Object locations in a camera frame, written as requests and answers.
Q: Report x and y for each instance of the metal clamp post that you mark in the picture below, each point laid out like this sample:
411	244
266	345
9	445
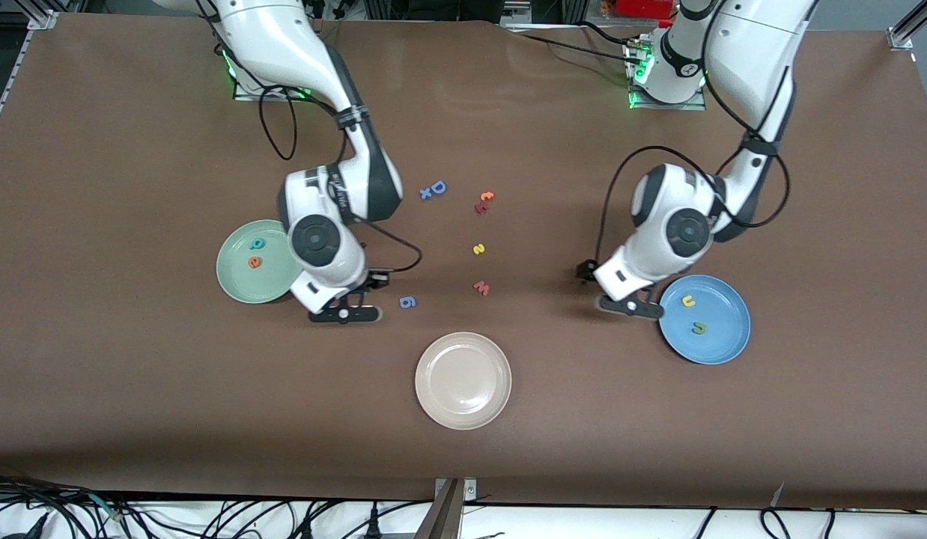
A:
445	516

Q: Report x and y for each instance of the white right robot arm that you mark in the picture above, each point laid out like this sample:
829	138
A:
284	45

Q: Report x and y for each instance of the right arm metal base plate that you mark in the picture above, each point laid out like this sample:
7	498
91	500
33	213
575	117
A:
242	96

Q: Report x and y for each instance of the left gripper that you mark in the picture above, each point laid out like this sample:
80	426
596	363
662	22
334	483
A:
585	271

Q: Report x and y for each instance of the red box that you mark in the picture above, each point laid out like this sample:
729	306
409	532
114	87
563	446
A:
643	7

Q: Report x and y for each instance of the mint green round plate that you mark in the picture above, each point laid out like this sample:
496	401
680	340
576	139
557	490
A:
239	281

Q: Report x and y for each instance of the aluminium frame corner bracket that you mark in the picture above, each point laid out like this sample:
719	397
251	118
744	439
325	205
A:
43	19
901	34

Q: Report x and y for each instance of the blue foam letter D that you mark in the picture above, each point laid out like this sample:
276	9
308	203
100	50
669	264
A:
438	187

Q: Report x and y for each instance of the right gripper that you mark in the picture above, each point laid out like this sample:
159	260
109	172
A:
377	281

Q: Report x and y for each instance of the black power plug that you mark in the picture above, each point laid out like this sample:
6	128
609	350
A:
374	519

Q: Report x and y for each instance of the brown table cover mat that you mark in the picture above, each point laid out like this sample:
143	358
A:
134	374

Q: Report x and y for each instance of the aluminium side rail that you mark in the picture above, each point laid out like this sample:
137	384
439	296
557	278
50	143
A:
11	71

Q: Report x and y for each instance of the beige round plate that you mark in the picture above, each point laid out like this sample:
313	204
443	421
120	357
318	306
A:
463	382

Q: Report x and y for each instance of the blue round plate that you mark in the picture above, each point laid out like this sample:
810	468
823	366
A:
722	329

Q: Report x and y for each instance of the coral foam letter w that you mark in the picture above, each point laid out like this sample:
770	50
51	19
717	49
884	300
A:
482	288

